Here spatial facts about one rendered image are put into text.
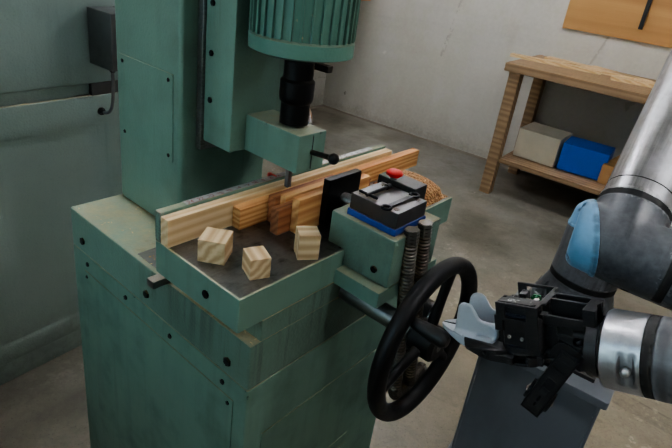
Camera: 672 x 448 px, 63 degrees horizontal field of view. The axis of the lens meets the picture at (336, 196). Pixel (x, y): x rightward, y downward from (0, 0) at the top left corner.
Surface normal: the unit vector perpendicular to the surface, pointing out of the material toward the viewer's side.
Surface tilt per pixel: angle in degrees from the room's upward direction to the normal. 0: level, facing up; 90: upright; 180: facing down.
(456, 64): 90
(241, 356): 90
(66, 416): 0
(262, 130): 90
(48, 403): 0
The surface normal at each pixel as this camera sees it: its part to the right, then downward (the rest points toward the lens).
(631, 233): -0.22, -0.53
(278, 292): 0.75, 0.36
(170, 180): -0.65, 0.24
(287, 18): -0.26, 0.37
